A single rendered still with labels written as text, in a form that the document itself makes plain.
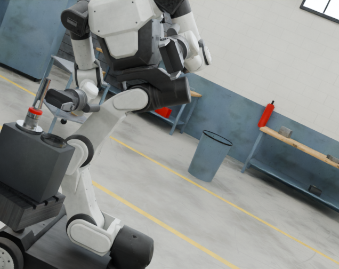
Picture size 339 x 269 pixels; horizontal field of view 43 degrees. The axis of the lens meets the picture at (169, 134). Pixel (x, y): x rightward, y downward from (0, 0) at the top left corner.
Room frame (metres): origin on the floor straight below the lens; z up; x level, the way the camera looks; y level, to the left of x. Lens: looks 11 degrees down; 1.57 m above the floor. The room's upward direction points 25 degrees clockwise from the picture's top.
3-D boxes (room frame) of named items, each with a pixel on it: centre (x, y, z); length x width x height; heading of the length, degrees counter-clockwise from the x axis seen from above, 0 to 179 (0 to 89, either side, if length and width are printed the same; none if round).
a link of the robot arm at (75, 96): (1.60, 0.40, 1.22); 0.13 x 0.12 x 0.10; 78
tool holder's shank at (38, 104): (1.41, 0.44, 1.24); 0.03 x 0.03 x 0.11
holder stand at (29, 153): (1.40, 0.39, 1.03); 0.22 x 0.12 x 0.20; 81
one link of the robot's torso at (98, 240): (1.82, 0.13, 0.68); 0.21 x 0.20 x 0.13; 87
